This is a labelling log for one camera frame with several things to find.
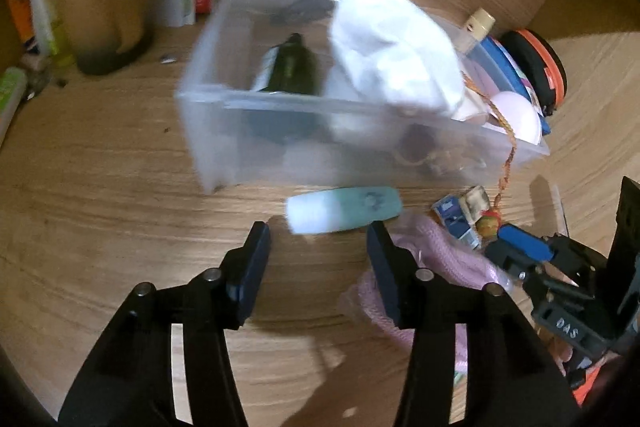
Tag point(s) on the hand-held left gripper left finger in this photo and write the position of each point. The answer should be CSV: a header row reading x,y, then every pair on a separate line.
x,y
250,277

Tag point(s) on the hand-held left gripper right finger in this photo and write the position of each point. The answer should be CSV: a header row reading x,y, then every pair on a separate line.
x,y
385,277

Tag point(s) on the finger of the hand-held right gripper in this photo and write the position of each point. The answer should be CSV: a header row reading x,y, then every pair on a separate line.
x,y
522,241
627,217

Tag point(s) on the mint green tube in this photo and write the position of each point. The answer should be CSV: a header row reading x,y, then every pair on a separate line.
x,y
345,209

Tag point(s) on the pale pink round case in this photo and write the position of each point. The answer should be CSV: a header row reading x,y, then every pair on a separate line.
x,y
517,117

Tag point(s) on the clear plastic storage box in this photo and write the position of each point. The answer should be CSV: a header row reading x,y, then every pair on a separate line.
x,y
240,142

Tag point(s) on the dark green dropper bottle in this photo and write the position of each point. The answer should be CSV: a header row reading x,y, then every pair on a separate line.
x,y
295,67

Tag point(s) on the white cloth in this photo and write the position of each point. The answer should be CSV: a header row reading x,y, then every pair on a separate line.
x,y
390,47

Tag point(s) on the small cream cube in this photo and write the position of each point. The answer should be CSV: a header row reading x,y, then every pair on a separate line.
x,y
475,199

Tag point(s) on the small blue white box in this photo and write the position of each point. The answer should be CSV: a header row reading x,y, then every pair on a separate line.
x,y
455,219

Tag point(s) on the black orange round case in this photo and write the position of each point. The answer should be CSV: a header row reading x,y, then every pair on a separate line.
x,y
542,62

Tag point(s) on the cream small bottle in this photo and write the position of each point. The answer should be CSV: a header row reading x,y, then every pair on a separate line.
x,y
477,24

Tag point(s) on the small metal scrap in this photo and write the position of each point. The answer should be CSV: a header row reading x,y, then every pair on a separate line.
x,y
167,57

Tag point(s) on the white green orange tube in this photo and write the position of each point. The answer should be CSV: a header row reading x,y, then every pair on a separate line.
x,y
12,92

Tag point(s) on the brown ceramic mug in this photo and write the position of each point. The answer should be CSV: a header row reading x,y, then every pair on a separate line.
x,y
100,7

